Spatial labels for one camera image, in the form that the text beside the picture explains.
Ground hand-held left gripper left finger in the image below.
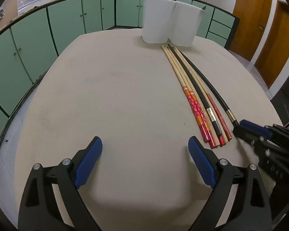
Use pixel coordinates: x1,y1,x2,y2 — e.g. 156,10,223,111
18,136,104,231

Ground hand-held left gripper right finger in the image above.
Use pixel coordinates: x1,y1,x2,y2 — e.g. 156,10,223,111
188,136,272,231

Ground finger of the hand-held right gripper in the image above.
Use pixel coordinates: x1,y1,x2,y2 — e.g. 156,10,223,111
232,119,274,150

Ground black chopstick gold band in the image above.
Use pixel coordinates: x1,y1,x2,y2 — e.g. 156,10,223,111
177,50,239,127
168,44,222,136

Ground brown wooden door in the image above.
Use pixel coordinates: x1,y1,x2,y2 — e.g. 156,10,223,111
254,1,289,88
229,0,273,62

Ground green kitchen cabinets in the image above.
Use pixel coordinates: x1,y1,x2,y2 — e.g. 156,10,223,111
0,0,240,154

